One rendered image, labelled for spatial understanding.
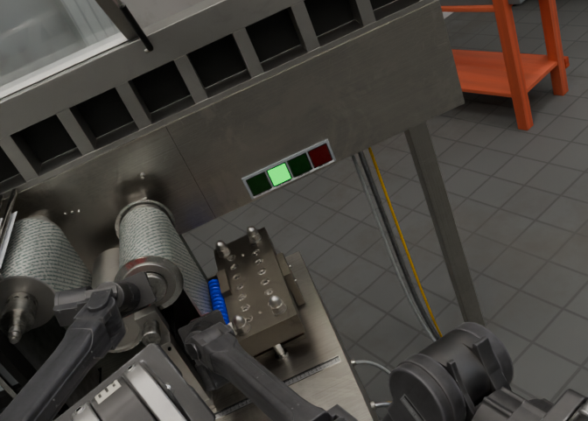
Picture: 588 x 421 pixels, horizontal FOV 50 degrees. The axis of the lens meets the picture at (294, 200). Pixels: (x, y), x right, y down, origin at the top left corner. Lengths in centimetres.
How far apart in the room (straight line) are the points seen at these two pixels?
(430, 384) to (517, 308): 215
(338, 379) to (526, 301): 142
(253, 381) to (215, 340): 15
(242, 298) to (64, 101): 64
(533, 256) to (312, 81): 163
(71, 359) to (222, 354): 29
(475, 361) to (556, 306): 210
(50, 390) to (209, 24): 89
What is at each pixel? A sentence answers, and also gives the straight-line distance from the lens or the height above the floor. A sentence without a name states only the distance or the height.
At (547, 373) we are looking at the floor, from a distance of 255.
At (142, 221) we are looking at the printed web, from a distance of 154.
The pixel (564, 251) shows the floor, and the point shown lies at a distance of 297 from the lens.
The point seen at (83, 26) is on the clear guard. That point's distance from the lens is 148.
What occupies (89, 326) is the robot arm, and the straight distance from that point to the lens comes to 111.
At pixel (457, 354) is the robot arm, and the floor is 151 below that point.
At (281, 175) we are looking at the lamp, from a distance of 170.
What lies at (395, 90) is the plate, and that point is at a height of 126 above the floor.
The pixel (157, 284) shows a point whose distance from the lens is 140.
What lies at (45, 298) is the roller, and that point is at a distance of 146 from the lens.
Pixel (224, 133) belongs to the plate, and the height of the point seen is 136.
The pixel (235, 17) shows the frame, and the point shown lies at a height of 161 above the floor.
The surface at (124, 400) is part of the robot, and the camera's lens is 41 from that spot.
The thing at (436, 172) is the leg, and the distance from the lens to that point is 206.
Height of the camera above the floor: 200
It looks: 31 degrees down
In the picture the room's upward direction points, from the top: 24 degrees counter-clockwise
